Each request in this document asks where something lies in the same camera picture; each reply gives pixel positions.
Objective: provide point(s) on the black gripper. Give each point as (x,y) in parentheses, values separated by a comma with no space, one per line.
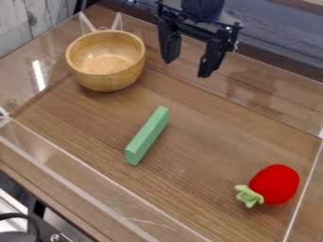
(200,19)

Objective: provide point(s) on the green rectangular block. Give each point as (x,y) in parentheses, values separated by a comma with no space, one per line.
(148,133)

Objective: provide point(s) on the brown wooden bowl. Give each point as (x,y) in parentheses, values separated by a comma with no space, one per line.
(106,60)

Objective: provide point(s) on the clear acrylic tray walls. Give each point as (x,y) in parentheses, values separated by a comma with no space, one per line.
(148,155)

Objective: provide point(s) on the red plush strawberry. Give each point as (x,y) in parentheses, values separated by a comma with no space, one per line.
(273,186)

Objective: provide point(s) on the black table leg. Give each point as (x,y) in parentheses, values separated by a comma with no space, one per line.
(39,209)

